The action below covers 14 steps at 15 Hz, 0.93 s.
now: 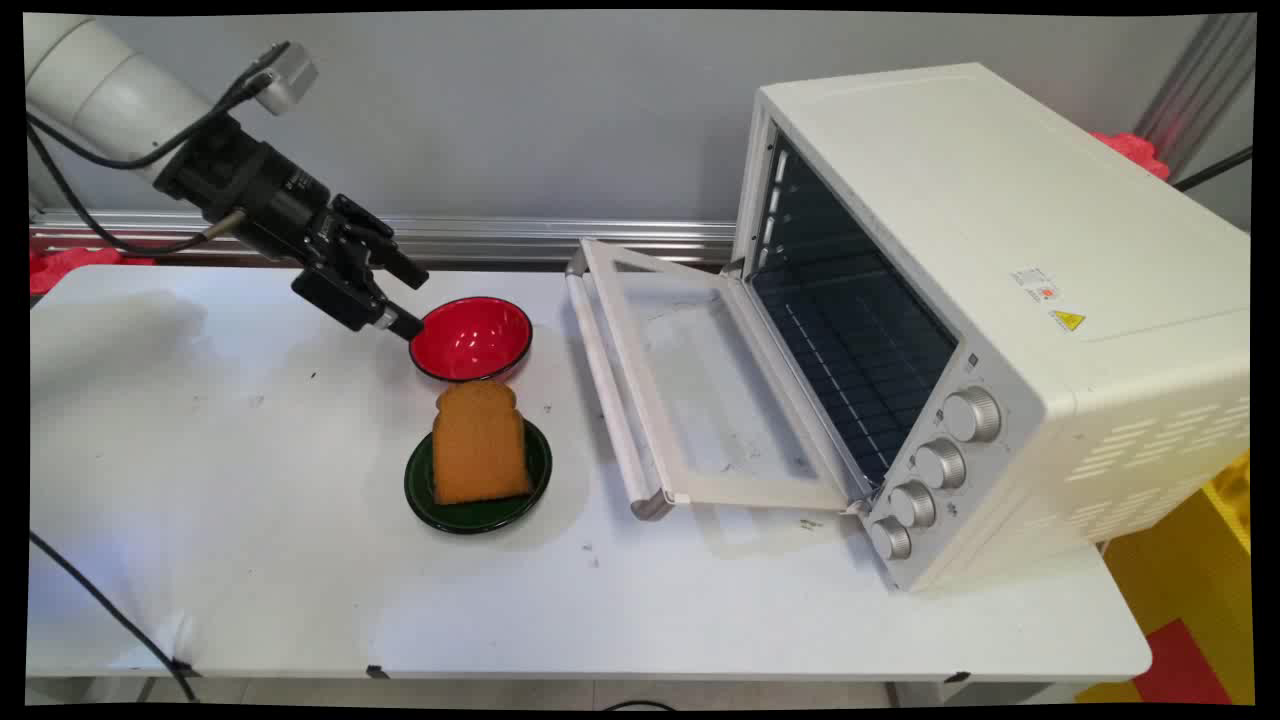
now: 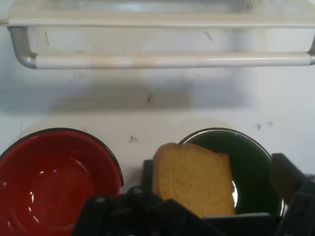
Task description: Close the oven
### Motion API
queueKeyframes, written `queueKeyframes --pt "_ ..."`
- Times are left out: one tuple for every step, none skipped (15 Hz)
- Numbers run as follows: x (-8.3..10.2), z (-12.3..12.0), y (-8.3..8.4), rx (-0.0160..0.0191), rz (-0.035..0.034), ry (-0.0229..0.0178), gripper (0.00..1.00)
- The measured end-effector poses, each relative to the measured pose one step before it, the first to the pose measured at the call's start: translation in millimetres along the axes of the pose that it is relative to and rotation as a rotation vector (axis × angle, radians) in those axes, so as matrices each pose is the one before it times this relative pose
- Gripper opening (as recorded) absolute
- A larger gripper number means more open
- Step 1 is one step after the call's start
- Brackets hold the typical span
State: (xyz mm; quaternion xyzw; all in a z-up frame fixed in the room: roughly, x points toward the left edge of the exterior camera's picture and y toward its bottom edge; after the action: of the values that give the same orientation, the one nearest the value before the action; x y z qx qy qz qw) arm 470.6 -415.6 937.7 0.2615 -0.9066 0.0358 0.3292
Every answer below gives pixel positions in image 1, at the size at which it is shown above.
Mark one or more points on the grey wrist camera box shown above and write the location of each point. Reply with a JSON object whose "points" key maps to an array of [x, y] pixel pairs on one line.
{"points": [[285, 78]]}

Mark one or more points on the aluminium frame rail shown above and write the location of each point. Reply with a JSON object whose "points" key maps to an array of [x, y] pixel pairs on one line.
{"points": [[520, 238]]}

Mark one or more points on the yellow warning sticker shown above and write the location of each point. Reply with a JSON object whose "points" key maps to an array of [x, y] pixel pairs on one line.
{"points": [[1068, 321]]}

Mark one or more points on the brown toast slice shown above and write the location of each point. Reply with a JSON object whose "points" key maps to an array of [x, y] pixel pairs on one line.
{"points": [[480, 445]]}

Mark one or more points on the metal oven rack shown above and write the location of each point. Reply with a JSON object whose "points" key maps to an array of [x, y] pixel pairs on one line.
{"points": [[850, 340]]}

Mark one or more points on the red plastic clamp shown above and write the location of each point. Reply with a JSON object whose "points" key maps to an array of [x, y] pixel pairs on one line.
{"points": [[70, 268], [1130, 150]]}

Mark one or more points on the aluminium frame post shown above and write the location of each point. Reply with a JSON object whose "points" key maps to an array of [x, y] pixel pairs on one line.
{"points": [[1200, 90]]}

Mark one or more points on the red bowl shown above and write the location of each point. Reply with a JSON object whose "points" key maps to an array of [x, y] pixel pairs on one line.
{"points": [[470, 335]]}

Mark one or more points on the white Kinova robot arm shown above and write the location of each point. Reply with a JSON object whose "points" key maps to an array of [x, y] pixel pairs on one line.
{"points": [[95, 85]]}

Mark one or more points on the white toaster oven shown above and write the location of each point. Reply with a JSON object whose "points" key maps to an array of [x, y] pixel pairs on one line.
{"points": [[1000, 200]]}

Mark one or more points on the silver oven knob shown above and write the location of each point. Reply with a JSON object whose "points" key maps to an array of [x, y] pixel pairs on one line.
{"points": [[940, 464], [972, 415], [912, 505], [890, 539]]}

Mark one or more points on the dark green plate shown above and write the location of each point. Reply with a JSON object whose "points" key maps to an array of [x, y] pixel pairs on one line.
{"points": [[480, 515]]}

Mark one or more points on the white label sticker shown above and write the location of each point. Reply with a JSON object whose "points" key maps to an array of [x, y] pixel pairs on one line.
{"points": [[1035, 284]]}

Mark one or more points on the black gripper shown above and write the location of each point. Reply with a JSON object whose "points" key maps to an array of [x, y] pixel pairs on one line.
{"points": [[290, 205]]}

